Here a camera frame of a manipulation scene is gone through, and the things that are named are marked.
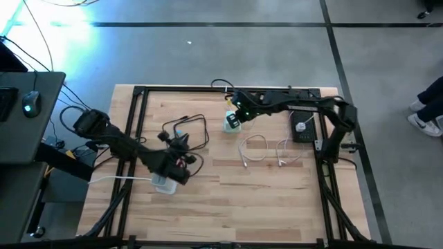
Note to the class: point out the person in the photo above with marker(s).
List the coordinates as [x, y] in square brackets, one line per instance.
[429, 103]

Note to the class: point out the black computer mouse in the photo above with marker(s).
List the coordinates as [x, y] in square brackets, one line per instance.
[32, 103]

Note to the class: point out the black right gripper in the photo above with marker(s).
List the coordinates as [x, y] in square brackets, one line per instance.
[235, 119]

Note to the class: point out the flat black power strip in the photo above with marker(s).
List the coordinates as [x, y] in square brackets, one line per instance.
[306, 136]

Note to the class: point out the tall white power strip tower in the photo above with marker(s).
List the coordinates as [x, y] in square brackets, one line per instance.
[166, 188]

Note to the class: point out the black side desk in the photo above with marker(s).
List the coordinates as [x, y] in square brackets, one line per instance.
[31, 138]

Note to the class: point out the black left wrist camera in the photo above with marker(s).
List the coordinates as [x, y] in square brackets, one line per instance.
[191, 158]

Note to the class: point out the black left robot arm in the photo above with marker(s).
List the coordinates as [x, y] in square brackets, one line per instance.
[121, 143]

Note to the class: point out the black keyboard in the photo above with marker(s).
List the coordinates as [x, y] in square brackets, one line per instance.
[7, 103]

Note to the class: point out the red tag label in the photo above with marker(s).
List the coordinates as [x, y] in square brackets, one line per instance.
[179, 163]

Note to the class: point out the small pale green outlet cube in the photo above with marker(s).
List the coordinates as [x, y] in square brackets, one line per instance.
[229, 130]

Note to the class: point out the black laptop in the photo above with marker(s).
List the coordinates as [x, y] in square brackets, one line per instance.
[10, 58]

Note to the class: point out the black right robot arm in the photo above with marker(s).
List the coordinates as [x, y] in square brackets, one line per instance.
[294, 102]

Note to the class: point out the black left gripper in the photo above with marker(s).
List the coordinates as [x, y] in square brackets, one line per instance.
[178, 157]

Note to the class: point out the white charger block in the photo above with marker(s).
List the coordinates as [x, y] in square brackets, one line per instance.
[300, 126]

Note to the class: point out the black metal table frame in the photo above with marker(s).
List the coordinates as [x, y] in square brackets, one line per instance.
[180, 89]

